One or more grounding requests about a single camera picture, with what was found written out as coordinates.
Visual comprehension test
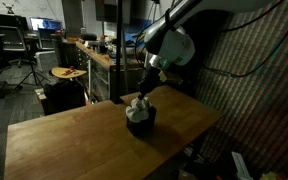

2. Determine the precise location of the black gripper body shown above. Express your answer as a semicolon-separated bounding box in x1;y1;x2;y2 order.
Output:
137;66;162;100

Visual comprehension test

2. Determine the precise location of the white towel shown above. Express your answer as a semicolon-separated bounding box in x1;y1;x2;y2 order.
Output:
125;95;152;123

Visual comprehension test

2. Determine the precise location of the black mesh basket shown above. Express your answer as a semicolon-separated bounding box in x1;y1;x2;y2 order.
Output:
126;105;158;138

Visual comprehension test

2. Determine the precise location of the black vertical pole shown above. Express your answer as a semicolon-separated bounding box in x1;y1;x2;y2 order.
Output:
109;0;125;105

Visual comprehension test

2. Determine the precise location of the yellow black tool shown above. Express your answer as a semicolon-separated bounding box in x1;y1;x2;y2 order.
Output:
130;29;148;45

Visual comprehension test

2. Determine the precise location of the blue panel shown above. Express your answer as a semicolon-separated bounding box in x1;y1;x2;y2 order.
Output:
123;19;158;48

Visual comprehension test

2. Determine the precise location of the wooden workbench with drawers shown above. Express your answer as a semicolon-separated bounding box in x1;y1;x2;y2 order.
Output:
74;39;145;101

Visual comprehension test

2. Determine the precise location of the black cup with red item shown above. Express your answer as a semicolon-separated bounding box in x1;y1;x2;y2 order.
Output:
98;34;109;54

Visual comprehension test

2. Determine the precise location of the silver metal tripod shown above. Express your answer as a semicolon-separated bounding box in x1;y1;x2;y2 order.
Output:
147;0;176;33

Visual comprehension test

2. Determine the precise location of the black case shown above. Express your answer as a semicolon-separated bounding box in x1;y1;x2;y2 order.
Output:
81;32;98;42

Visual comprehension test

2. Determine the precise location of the small red item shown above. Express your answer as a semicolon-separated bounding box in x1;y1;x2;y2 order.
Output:
62;65;77;76

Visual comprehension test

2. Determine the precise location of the round wooden stool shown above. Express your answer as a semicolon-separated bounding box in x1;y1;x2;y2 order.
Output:
50;65;88;81

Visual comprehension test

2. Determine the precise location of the black storage box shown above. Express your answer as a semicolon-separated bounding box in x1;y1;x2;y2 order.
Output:
43;79;87;116

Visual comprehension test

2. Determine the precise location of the white computer case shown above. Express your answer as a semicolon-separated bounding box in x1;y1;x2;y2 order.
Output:
35;50;59;73

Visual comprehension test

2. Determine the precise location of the multicolour striped curtain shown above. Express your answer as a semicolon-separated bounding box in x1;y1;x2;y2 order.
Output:
183;3;288;180

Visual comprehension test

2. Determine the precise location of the small cardboard box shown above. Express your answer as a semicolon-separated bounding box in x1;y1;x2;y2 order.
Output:
34;87;48;101

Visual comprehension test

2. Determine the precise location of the black tripod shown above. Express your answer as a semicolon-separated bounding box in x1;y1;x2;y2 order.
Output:
13;31;52;91

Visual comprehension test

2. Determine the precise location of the monitor with blue screen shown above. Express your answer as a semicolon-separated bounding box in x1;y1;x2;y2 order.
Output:
29;16;63;32

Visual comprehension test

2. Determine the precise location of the grey mesh office chair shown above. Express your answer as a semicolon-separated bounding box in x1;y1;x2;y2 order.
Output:
0;24;35;68

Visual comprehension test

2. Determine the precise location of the small yellow item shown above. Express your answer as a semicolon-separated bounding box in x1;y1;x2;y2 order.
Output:
259;171;278;180

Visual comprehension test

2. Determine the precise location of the black computer monitor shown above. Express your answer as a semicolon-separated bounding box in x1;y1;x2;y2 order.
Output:
0;12;29;33

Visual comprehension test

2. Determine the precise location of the small drone model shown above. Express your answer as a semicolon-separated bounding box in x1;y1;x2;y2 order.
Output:
2;1;17;15

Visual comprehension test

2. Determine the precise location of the black wall screen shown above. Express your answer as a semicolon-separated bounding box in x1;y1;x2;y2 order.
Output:
95;0;132;24

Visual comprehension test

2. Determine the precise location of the white plastic bracket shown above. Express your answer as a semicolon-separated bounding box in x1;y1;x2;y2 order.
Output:
231;151;253;180

